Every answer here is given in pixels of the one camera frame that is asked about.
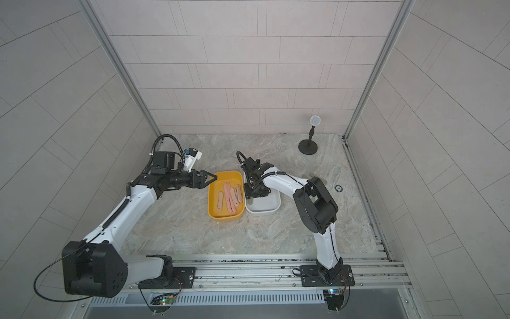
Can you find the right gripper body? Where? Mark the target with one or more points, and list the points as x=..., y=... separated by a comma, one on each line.
x=254, y=189

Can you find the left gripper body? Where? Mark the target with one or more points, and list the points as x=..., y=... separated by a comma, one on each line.
x=182, y=179

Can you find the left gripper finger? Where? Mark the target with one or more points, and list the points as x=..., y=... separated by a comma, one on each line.
x=205, y=182
x=207, y=175

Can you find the pink fruit knife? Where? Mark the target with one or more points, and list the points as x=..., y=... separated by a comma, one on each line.
x=220, y=201

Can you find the long pink ceramic knife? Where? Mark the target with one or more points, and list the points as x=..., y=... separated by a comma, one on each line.
x=228, y=199

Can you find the white plastic storage box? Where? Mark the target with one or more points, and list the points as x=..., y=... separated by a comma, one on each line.
x=265, y=205

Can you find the yellow plastic storage box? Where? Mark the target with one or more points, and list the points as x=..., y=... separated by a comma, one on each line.
x=234, y=178

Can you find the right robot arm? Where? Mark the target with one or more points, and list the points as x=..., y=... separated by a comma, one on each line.
x=316, y=207

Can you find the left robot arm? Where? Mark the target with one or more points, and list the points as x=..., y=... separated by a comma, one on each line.
x=93, y=266

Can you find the black stand with round disc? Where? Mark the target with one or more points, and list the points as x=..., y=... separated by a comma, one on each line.
x=308, y=146

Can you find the left circuit board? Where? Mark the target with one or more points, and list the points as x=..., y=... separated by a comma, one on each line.
x=165, y=300

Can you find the circuit board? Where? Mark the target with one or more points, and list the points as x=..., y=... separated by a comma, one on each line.
x=334, y=299
x=165, y=300

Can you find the right circuit board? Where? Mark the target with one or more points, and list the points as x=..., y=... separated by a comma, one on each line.
x=334, y=299

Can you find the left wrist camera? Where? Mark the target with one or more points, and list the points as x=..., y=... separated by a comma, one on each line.
x=191, y=156

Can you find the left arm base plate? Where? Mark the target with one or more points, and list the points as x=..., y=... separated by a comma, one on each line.
x=180, y=277

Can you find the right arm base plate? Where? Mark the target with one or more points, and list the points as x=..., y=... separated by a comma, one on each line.
x=319, y=276

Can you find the aluminium mounting rail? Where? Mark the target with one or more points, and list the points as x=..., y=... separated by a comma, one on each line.
x=278, y=272

